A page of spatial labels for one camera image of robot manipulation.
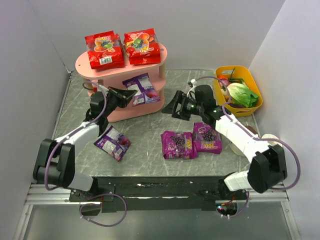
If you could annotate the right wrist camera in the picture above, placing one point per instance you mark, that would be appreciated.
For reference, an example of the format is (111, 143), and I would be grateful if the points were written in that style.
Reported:
(192, 84)

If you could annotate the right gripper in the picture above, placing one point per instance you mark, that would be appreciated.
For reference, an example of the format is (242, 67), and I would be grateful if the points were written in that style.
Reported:
(181, 105)

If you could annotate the brown round object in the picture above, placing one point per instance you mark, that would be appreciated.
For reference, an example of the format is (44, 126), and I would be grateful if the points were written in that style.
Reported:
(252, 130)

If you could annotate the green toy cabbage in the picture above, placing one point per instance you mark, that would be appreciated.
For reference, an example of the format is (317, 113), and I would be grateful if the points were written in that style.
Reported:
(242, 95)

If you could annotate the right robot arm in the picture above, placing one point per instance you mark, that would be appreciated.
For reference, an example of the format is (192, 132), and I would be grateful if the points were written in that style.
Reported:
(267, 162)

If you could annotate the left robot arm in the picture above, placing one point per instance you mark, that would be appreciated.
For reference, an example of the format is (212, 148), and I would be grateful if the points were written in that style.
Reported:
(55, 162)

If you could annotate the purple Fox's berries bag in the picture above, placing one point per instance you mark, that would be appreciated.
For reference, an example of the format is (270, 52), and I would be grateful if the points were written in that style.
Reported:
(142, 88)
(114, 143)

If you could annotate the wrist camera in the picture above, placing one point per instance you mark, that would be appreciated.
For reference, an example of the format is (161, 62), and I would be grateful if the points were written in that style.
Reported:
(98, 85)
(192, 84)

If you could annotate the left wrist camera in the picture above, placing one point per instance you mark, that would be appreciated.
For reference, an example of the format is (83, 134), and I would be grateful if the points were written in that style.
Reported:
(98, 85)

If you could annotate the pink three-tier shelf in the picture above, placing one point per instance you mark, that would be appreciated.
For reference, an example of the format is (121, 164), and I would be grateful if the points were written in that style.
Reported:
(115, 77)

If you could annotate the red fruit candy bag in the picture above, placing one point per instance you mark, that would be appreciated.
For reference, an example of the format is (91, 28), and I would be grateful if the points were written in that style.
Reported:
(142, 47)
(105, 51)

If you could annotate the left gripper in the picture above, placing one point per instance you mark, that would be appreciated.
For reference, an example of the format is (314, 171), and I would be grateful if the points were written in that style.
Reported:
(117, 95)

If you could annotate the black base frame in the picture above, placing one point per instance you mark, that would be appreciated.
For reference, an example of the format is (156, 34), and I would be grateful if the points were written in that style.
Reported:
(136, 193)

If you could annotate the red toy vegetable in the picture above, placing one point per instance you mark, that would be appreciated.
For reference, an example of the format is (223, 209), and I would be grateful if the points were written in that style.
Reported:
(223, 81)

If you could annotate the purple grape candy bag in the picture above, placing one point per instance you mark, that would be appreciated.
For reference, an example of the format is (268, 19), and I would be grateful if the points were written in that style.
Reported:
(178, 145)
(206, 139)

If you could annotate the yellow plastic basket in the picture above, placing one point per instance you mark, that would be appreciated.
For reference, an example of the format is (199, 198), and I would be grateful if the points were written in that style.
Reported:
(236, 74)

